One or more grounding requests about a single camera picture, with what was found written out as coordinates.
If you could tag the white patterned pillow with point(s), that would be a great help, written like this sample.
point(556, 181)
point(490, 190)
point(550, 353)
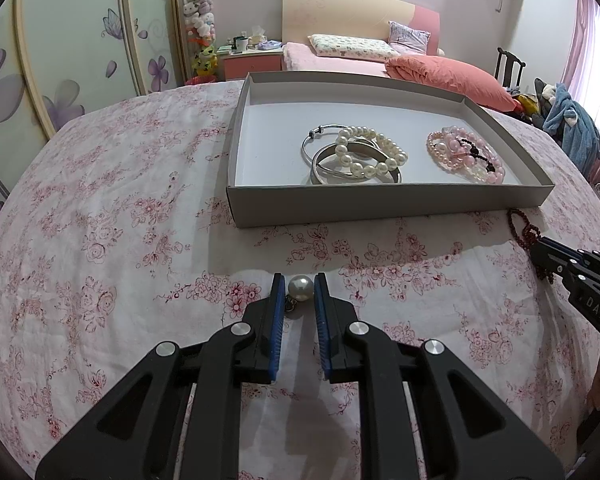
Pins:
point(352, 46)

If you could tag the blue plush garment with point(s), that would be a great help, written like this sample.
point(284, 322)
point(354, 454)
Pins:
point(577, 127)

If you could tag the column of plush toys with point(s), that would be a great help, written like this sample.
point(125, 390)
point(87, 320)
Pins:
point(201, 15)

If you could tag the wide silver cuff bangle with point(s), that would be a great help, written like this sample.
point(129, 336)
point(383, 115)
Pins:
point(325, 172)

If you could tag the cream and pink headboard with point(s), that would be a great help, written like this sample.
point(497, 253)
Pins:
point(340, 10)

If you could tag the pink curtain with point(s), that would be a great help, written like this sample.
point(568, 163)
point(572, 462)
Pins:
point(597, 60)

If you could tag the orange pink pillow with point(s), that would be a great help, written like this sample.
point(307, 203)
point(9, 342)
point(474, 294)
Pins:
point(450, 77)

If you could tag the dark wooden chair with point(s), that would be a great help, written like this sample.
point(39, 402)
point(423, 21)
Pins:
point(509, 67)

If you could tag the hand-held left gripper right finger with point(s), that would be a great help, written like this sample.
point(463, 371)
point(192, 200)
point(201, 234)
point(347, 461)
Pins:
point(322, 330)

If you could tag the flower-painted wardrobe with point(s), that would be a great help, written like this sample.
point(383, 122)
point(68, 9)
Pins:
point(65, 45)

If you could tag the purple floral pillow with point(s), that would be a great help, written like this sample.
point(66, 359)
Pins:
point(409, 37)

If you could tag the grey cardboard tray box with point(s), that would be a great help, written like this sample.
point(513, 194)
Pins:
point(270, 125)

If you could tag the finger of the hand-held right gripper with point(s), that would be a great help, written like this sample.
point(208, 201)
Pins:
point(550, 257)

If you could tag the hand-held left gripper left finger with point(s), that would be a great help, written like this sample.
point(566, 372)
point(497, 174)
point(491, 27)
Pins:
point(278, 330)

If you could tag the pink nightstand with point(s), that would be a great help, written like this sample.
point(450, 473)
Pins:
point(252, 65)

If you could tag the thin silver bangle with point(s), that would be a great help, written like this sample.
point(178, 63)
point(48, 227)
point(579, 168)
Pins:
point(305, 152)

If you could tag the pearl earring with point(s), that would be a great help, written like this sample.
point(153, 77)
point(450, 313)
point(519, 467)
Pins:
point(299, 287)

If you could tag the tissue box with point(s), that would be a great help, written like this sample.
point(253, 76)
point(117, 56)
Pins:
point(256, 36)

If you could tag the pink bed sheet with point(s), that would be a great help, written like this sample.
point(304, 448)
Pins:
point(300, 57)

